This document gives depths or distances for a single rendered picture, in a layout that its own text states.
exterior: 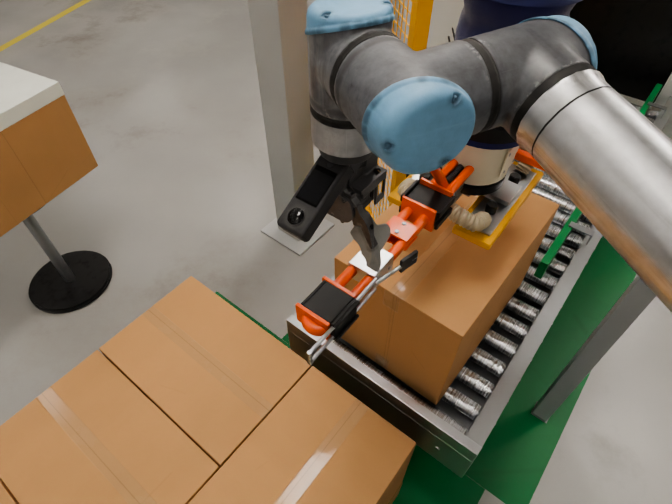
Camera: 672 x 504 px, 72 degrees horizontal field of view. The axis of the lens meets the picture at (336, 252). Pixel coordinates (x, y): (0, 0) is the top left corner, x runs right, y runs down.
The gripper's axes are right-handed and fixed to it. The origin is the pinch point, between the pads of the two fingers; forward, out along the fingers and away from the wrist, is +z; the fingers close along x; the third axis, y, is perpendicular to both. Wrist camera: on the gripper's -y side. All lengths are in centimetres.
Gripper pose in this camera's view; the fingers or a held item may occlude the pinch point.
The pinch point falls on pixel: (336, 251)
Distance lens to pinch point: 73.8
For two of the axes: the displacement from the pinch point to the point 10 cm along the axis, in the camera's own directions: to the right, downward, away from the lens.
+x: -7.8, -4.7, 4.1
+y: 6.2, -5.9, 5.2
